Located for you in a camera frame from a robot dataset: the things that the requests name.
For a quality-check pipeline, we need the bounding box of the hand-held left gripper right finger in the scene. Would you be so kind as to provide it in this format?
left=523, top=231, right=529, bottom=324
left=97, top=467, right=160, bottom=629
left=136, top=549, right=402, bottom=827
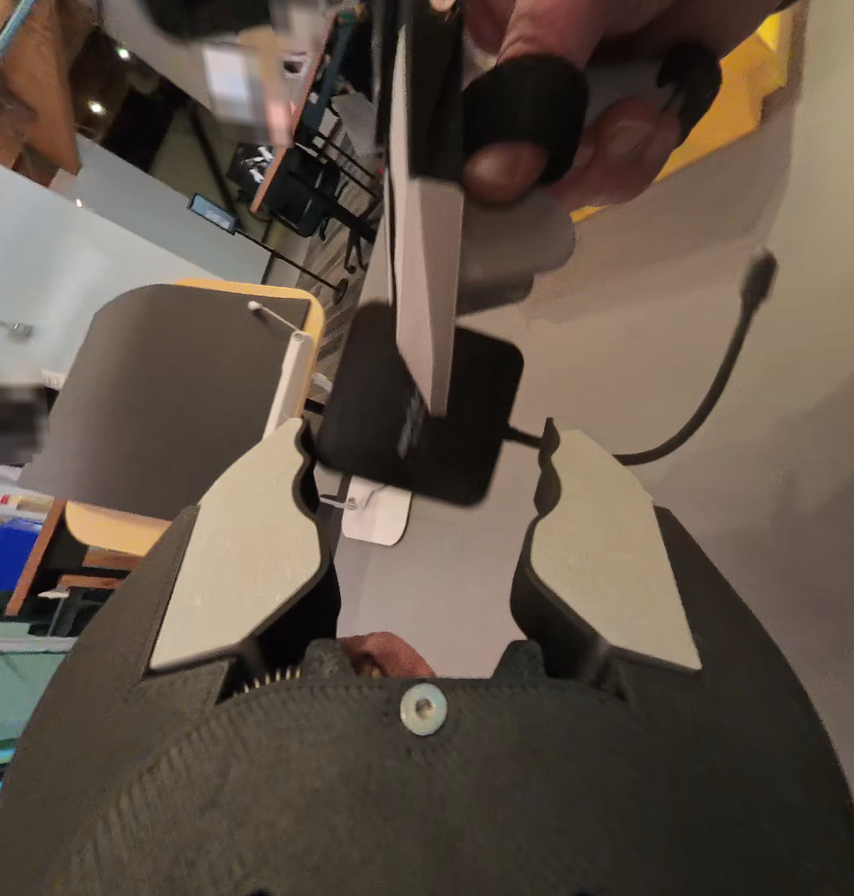
left=511, top=427, right=704, bottom=673

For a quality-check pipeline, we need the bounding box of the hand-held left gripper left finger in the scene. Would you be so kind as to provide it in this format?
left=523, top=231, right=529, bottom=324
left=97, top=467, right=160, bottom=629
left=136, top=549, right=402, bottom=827
left=147, top=418, right=331, bottom=673

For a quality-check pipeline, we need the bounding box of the small black screen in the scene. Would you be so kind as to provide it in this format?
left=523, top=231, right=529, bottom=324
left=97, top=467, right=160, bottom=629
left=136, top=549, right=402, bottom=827
left=189, top=194, right=240, bottom=236

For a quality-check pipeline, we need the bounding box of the blue box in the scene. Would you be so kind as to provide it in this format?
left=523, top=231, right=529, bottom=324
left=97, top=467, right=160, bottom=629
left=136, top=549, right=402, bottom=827
left=0, top=521, right=43, bottom=592

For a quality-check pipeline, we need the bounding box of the black adapter hub with cable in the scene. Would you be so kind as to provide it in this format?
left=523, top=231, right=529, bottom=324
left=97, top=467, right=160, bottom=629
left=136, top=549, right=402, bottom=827
left=318, top=250, right=779, bottom=508

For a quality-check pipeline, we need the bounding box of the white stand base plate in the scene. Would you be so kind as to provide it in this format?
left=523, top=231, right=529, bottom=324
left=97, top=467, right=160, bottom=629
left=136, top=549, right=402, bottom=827
left=341, top=481, right=408, bottom=547

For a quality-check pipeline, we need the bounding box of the person's right hand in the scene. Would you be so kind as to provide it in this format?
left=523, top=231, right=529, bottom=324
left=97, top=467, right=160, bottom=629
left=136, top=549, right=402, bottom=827
left=455, top=0, right=813, bottom=214

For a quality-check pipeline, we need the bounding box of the yellow plastic bin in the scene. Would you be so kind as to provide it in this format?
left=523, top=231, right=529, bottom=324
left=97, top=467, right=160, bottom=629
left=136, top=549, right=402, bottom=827
left=567, top=7, right=795, bottom=225

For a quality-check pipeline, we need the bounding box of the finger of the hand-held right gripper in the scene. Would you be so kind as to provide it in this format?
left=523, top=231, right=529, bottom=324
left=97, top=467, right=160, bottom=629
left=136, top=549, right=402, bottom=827
left=390, top=26, right=467, bottom=418

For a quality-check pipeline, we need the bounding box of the grey panel with wooden rim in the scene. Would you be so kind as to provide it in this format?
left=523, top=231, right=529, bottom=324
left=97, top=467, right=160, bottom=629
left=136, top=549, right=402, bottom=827
left=21, top=280, right=327, bottom=561

